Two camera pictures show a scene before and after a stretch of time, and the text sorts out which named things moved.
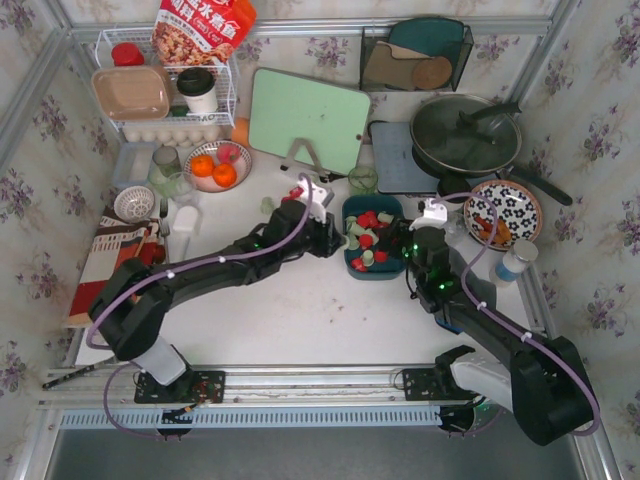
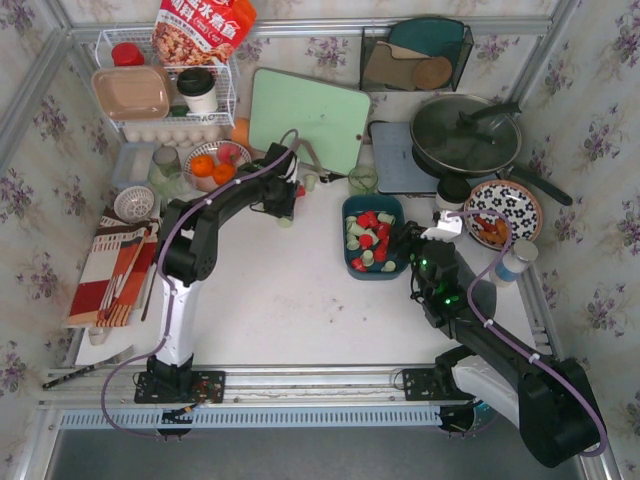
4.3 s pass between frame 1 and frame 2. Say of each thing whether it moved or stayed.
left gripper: moved
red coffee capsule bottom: stayed
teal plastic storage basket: stayed
